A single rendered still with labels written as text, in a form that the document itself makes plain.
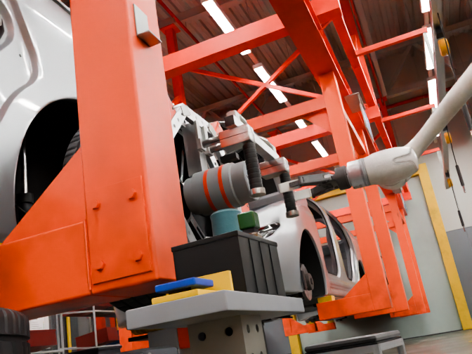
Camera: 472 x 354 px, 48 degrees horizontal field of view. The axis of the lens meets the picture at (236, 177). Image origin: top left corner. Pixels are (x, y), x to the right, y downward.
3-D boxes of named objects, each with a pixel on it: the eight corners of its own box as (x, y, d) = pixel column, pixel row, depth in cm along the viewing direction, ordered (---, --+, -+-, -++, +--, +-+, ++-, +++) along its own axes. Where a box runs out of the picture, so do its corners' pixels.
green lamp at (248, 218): (245, 232, 124) (242, 216, 125) (261, 229, 123) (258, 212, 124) (239, 230, 120) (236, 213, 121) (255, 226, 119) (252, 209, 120)
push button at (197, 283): (177, 300, 88) (175, 287, 88) (215, 293, 85) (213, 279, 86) (155, 300, 81) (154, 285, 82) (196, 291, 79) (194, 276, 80)
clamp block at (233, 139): (227, 153, 152) (224, 136, 153) (256, 144, 149) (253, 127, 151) (220, 148, 147) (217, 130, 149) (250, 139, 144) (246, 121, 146)
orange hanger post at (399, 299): (356, 319, 690) (317, 145, 766) (409, 310, 669) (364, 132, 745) (354, 319, 676) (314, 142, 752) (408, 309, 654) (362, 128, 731)
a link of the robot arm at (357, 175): (372, 188, 170) (354, 192, 172) (365, 161, 173) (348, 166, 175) (368, 182, 162) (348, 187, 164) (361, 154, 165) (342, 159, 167)
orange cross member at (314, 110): (124, 197, 635) (121, 164, 648) (333, 135, 555) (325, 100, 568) (119, 194, 624) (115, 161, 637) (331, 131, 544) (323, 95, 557)
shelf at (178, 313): (232, 325, 119) (230, 311, 120) (305, 312, 114) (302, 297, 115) (126, 330, 81) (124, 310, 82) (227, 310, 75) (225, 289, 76)
